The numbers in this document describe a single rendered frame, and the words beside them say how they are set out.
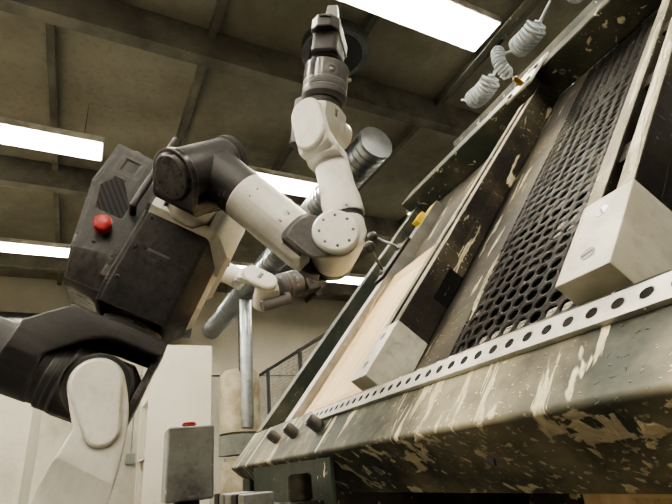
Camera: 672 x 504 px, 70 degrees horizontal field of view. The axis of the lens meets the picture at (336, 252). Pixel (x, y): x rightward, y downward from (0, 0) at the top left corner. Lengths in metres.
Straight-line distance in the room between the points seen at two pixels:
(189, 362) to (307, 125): 4.37
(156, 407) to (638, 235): 4.73
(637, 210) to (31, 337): 0.88
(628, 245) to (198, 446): 1.17
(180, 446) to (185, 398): 3.65
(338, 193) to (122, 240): 0.41
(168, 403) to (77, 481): 4.14
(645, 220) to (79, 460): 0.82
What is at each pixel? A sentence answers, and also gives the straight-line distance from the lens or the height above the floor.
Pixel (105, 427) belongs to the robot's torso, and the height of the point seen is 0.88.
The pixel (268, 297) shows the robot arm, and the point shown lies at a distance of 1.50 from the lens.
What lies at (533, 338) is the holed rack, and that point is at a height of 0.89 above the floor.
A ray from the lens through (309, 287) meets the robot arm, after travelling 1.55.
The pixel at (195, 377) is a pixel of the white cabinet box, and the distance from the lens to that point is 5.11.
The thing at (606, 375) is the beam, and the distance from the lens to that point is 0.41.
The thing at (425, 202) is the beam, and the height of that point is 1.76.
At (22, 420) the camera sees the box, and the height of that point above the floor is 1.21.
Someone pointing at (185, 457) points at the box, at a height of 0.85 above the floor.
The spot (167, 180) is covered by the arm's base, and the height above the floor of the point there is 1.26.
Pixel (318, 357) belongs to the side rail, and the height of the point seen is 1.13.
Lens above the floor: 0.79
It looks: 24 degrees up
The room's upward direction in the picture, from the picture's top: 6 degrees counter-clockwise
